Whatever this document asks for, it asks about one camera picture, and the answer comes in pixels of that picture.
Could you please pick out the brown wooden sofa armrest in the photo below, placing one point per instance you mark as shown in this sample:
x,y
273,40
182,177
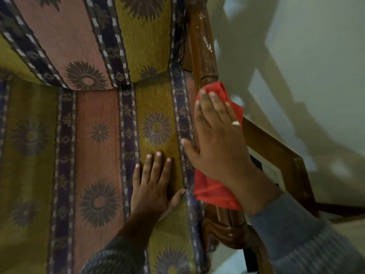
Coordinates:
x,y
205,54

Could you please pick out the person's right little finger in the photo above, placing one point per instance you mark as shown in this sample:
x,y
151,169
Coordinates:
x,y
232,115

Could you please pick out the person's right middle finger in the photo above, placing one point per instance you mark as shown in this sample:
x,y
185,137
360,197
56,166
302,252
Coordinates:
x,y
206,106

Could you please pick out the person's right thumb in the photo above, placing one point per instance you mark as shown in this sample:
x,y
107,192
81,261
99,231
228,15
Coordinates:
x,y
189,151

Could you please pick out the person's left little finger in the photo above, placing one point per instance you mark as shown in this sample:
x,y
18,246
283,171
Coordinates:
x,y
137,175

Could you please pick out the wooden framed side table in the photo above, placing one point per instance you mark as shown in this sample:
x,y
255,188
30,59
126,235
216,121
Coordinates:
x,y
273,151

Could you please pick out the person's right forearm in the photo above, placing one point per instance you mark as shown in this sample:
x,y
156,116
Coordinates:
x,y
290,233

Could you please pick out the person's left forearm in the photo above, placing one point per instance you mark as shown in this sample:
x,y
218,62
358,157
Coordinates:
x,y
125,248

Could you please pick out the person's left hand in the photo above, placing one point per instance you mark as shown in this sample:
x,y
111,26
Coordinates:
x,y
149,196

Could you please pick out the patterned upholstered sofa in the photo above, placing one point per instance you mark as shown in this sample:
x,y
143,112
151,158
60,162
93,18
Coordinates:
x,y
97,139

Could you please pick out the person's left thumb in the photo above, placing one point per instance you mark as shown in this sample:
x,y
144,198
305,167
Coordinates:
x,y
176,201

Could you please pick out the person's left middle finger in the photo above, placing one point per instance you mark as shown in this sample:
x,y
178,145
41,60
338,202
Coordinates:
x,y
156,168

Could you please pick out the red cleaning cloth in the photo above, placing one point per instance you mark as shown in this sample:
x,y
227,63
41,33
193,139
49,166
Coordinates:
x,y
212,191

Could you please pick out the person's right hand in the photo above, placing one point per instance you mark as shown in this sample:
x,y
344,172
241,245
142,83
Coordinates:
x,y
219,151

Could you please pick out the patterned sofa back cushion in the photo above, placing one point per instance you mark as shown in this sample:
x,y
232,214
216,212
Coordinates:
x,y
85,39

